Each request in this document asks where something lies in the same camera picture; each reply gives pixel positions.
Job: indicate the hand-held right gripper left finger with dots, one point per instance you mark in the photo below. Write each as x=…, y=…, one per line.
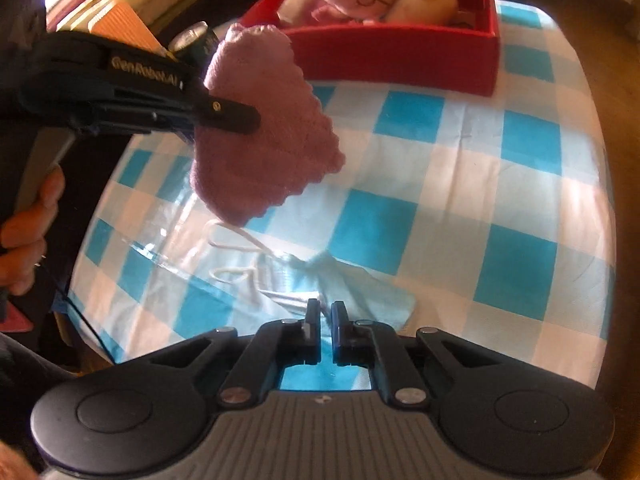
x=312, y=326

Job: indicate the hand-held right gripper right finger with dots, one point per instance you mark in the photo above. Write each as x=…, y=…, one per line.
x=337, y=331

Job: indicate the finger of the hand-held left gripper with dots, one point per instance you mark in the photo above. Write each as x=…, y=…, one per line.
x=230, y=115

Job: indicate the light blue face mask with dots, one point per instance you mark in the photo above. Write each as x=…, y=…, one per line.
x=360, y=295

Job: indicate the purple knitted towel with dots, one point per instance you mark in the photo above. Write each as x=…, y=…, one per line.
x=270, y=150

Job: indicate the red cardboard box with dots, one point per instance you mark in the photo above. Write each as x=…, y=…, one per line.
x=400, y=60

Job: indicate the beige plush toy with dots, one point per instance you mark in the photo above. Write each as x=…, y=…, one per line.
x=425, y=2

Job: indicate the person's left hand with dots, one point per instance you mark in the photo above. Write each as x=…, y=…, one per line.
x=25, y=245

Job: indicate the orange ribbed cup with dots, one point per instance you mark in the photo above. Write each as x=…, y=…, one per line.
x=125, y=25

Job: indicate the dark drink can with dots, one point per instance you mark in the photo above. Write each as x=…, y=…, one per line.
x=195, y=42

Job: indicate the white sponge block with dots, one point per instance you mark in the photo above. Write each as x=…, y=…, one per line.
x=297, y=2

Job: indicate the blue white checkered tablecloth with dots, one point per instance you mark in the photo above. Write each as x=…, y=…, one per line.
x=450, y=185

